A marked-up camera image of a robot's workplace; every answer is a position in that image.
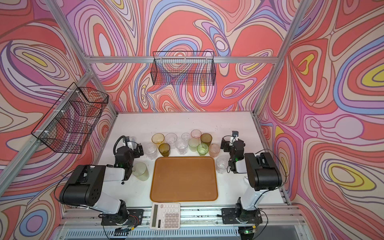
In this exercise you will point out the olive textured cup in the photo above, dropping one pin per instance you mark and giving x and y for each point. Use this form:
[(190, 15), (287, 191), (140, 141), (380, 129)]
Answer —
[(164, 149)]

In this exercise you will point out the pale green textured cup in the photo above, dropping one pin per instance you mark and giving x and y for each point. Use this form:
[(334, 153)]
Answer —
[(193, 144)]

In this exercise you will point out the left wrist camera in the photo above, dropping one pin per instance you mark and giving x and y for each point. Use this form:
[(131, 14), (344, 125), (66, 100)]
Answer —
[(130, 142)]

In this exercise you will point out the brown textured cup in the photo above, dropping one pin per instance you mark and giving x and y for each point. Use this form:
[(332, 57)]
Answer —
[(206, 138)]

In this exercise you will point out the small clear glass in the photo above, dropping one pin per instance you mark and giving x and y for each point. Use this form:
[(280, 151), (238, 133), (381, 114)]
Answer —
[(186, 136)]

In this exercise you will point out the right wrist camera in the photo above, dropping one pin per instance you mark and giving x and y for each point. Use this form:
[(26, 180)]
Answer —
[(235, 136)]

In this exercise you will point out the pink textured cup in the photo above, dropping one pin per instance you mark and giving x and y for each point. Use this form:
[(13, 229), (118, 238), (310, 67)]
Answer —
[(214, 150)]

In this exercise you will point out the pale yellow frosted cup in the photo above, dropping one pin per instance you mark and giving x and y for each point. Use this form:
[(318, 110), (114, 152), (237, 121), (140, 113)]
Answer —
[(140, 171)]

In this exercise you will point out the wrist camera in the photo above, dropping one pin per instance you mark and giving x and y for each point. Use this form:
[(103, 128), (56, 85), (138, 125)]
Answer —
[(130, 142), (235, 136)]

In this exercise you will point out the black wire basket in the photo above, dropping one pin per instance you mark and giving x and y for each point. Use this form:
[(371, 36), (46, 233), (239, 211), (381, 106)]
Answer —
[(74, 122), (183, 68)]

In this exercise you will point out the black wire basket back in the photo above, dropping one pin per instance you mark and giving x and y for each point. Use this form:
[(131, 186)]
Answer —
[(183, 68)]

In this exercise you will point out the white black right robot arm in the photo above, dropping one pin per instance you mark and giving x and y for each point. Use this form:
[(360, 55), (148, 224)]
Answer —
[(263, 177)]

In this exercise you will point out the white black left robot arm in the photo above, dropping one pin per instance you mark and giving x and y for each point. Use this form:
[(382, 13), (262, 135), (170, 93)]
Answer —
[(84, 188)]

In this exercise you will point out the clear wide glass left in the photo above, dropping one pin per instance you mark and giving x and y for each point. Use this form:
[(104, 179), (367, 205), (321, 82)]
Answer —
[(151, 151)]

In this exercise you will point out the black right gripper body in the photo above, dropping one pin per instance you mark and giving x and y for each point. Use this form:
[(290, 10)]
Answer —
[(227, 143)]

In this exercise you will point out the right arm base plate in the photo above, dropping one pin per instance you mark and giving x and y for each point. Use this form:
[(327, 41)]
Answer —
[(231, 216)]

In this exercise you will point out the green ribbed glass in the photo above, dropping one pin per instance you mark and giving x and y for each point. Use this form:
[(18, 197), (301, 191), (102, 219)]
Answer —
[(203, 149)]

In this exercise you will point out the black wire basket left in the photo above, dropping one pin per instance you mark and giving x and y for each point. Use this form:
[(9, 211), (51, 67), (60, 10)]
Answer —
[(74, 122)]

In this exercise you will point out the yellow amber glass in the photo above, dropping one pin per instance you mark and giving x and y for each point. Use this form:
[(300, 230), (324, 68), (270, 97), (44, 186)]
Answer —
[(158, 139)]

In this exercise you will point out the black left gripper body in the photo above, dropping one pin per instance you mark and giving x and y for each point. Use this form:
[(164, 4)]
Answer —
[(137, 150)]

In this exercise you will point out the pink clear cup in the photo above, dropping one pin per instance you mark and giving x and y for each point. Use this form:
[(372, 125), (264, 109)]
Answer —
[(196, 134)]

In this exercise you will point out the white desk calculator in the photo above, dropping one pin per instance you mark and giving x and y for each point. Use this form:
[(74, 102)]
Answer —
[(165, 216)]

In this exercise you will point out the orange plastic tray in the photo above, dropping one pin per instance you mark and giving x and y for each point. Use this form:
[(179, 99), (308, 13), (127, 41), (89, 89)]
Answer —
[(184, 179)]

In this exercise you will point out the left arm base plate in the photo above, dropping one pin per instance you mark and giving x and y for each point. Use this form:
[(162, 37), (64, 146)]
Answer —
[(133, 217)]

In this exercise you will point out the clear glass back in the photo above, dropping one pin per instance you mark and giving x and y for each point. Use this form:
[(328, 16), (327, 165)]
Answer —
[(171, 139)]

